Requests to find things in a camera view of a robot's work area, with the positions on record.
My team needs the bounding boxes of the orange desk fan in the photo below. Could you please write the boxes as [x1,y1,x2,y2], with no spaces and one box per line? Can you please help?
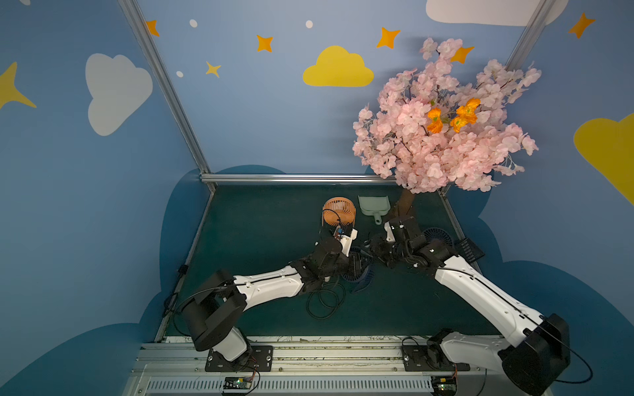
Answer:
[322,197,357,227]

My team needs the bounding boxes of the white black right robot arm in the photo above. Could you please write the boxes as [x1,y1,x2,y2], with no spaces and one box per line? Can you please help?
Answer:
[368,216,571,395]

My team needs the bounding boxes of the pink blossom artificial tree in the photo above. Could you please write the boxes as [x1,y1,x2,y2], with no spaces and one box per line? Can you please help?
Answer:
[353,38,542,194]

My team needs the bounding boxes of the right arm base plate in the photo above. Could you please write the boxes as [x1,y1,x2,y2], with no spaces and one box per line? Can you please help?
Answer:
[401,344,471,372]

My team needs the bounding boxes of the navy desk fan upright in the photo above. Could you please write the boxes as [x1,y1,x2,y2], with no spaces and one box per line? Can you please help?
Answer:
[424,227,454,248]

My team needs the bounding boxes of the green circuit board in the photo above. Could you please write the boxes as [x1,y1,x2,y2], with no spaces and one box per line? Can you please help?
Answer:
[431,376,457,396]
[222,377,253,391]

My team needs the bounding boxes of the brown tree base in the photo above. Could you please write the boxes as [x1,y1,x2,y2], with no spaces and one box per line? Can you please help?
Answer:
[392,189,417,218]

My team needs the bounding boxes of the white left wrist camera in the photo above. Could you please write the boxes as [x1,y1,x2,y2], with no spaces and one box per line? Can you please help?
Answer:
[334,224,358,257]

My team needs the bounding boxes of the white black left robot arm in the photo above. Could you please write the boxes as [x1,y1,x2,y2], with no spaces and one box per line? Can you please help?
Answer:
[177,229,358,362]

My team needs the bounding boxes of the navy desk fan front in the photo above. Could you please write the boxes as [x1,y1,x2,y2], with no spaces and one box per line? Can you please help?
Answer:
[343,247,374,294]

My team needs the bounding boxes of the aluminium frame rail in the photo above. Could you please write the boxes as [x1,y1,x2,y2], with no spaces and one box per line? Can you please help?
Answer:
[200,173,396,185]

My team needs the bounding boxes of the right green circuit board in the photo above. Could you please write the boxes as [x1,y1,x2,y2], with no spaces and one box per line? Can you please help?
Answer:
[431,376,457,396]

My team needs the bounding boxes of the black power strip cable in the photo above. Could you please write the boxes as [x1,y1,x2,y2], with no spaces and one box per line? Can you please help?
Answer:
[304,278,348,322]

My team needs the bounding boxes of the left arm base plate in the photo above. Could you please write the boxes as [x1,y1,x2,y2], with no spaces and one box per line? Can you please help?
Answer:
[205,345,274,373]

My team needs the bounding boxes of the left green circuit board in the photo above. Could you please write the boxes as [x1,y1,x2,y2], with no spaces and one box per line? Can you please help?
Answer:
[222,377,253,391]

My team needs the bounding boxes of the black brush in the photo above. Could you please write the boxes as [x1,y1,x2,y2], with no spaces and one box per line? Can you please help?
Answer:
[455,238,485,264]

